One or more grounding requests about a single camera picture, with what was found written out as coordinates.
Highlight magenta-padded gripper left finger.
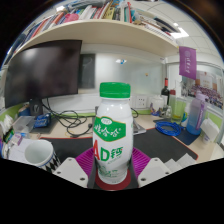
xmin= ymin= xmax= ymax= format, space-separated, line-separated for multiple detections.
xmin=52 ymin=147 xmax=98 ymax=189

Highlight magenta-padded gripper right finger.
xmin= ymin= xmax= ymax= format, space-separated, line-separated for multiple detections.
xmin=130 ymin=147 xmax=172 ymax=189

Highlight white green-capped drink bottle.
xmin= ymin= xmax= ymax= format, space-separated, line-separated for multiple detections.
xmin=91 ymin=81 xmax=135 ymax=186

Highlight purple translucent water bottle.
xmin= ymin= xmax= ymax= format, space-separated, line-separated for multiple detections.
xmin=185 ymin=91 xmax=208 ymax=136

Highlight black red-edged desk mat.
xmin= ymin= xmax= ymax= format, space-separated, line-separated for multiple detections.
xmin=39 ymin=127 xmax=200 ymax=190

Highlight white folded napkin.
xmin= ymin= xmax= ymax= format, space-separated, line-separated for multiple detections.
xmin=164 ymin=152 xmax=198 ymax=173

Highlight black white diamond-pattern mug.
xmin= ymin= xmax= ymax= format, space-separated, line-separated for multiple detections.
xmin=23 ymin=138 xmax=62 ymax=175

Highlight grey metal laptop stand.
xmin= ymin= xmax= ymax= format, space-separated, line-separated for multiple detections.
xmin=94 ymin=105 xmax=147 ymax=136

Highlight small blue box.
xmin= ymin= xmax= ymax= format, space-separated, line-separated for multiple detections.
xmin=32 ymin=112 xmax=53 ymax=130

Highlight white tissue packet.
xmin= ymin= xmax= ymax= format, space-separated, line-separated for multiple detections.
xmin=199 ymin=117 xmax=221 ymax=145

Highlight dark wine bottle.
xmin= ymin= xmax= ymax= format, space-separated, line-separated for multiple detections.
xmin=160 ymin=77 xmax=171 ymax=106

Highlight black computer monitor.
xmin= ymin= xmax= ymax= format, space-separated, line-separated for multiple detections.
xmin=3 ymin=39 xmax=84 ymax=117

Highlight purple hanging pennant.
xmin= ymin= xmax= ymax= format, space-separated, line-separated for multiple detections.
xmin=178 ymin=45 xmax=198 ymax=81

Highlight ceiling lights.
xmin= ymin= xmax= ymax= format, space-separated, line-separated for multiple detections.
xmin=169 ymin=21 xmax=190 ymax=40

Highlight black tangled cables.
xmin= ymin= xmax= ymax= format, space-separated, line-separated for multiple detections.
xmin=42 ymin=97 xmax=97 ymax=139

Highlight colourful wall poster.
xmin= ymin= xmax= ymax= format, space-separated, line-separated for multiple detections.
xmin=181 ymin=69 xmax=224 ymax=112

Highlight wall shelf with books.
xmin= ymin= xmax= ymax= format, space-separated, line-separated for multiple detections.
xmin=9 ymin=0 xmax=181 ymax=58

